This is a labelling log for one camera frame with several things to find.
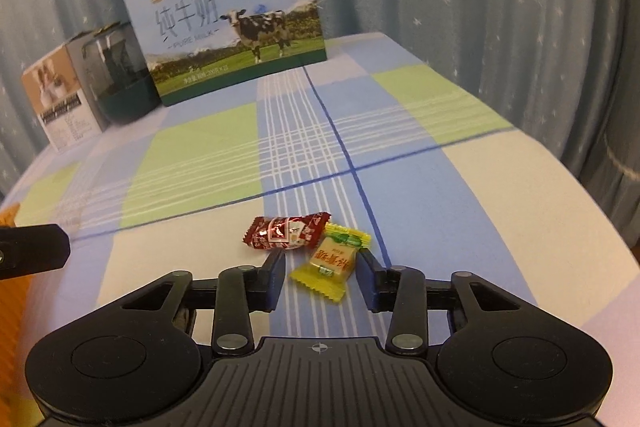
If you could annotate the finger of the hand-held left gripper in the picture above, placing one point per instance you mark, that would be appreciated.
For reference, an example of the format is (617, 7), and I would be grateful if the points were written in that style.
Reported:
(35, 249)

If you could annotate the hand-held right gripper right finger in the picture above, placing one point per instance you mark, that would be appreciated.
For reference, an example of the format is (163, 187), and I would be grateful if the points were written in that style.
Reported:
(369, 279)

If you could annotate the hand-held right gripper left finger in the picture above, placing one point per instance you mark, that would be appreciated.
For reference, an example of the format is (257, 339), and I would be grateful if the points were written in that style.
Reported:
(274, 279)

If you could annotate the yellow candy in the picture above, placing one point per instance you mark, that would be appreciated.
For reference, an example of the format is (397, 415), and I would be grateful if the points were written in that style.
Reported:
(330, 262)

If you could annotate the dark red candy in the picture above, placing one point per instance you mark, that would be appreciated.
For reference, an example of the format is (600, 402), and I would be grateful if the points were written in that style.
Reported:
(285, 232)

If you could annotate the orange plastic basket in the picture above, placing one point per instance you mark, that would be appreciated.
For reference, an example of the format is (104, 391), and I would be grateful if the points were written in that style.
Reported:
(11, 332)

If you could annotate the plaid bedsheet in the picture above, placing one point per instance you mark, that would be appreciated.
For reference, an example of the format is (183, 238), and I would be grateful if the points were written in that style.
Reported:
(450, 187)

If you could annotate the white and grey cardboard box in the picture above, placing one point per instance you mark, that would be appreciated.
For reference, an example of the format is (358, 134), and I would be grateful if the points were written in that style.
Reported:
(60, 107)

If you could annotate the dark green appliance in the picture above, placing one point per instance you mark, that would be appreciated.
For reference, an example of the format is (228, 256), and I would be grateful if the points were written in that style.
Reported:
(122, 82)

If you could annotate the blue milk carton box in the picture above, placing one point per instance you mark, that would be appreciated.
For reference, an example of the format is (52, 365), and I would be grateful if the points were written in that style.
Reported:
(225, 22)

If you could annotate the teal cloth cover lace trim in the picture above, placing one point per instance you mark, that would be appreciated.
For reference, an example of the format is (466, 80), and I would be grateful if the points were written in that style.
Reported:
(625, 157)

